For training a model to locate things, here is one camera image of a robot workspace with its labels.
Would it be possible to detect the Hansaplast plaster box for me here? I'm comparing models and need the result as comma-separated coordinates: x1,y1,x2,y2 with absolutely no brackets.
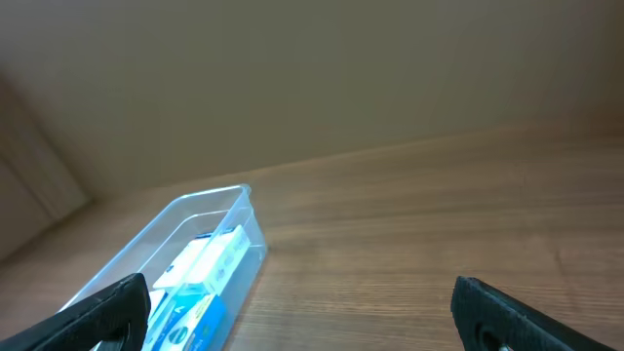
153,225,251,295

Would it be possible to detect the clear plastic container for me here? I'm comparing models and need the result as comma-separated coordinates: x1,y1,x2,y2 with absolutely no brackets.
69,184,267,351

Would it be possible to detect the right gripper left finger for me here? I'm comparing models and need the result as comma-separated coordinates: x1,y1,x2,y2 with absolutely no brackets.
1,273,151,351

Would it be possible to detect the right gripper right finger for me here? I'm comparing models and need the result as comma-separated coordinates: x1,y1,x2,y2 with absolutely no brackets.
450,276,614,351

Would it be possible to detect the blue yellow VapoDrops box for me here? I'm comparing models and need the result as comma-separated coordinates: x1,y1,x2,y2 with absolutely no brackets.
142,293,226,351

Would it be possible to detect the white Panadol box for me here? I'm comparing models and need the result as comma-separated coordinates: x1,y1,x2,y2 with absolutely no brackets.
148,290,176,333

